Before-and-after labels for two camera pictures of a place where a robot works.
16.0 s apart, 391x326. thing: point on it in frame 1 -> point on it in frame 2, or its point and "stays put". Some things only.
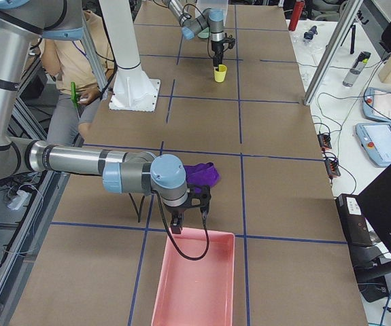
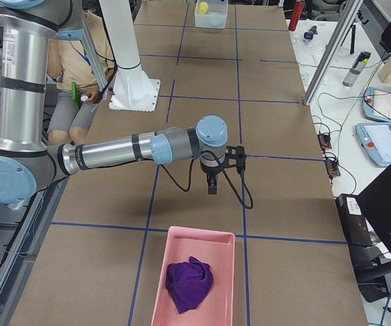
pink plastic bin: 196,293 stays put
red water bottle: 297,11 stays put
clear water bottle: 356,68 stays put
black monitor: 387,204 stays put
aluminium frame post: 351,13 stays put
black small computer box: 354,223 stays put
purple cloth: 205,174 -> 188,282
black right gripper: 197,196 -> 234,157
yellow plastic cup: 220,75 -> 203,7
